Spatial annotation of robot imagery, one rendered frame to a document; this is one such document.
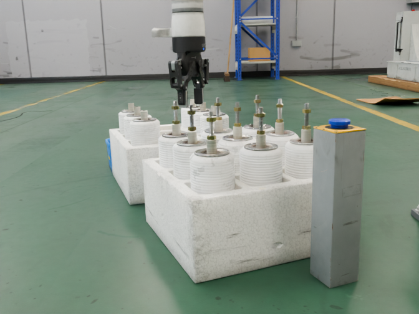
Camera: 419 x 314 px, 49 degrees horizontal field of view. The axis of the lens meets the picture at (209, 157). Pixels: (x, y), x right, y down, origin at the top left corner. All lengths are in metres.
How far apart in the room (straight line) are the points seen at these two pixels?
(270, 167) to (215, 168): 0.13
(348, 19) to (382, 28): 0.55
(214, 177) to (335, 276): 0.31
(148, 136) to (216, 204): 0.57
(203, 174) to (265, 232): 0.18
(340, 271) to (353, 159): 0.23
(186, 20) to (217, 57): 6.40
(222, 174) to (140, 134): 0.55
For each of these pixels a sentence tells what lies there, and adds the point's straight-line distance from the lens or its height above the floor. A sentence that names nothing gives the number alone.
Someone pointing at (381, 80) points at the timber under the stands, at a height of 0.05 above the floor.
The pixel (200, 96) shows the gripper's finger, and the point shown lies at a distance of 1.09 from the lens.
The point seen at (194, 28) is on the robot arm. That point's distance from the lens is 1.02.
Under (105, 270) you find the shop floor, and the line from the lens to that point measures 1.06.
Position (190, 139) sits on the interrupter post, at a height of 0.26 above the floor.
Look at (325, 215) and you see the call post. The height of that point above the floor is 0.15.
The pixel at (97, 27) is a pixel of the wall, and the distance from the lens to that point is 7.62.
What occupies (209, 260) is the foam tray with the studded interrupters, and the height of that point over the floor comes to 0.05.
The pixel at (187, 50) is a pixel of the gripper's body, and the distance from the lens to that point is 1.02.
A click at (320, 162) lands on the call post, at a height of 0.25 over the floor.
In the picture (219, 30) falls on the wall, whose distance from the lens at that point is 7.42.
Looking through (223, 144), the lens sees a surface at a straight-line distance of 1.10.
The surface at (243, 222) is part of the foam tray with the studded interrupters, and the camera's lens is 0.96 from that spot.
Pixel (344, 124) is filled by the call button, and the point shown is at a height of 0.32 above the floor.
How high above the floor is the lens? 0.47
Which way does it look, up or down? 13 degrees down
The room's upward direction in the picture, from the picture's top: 2 degrees counter-clockwise
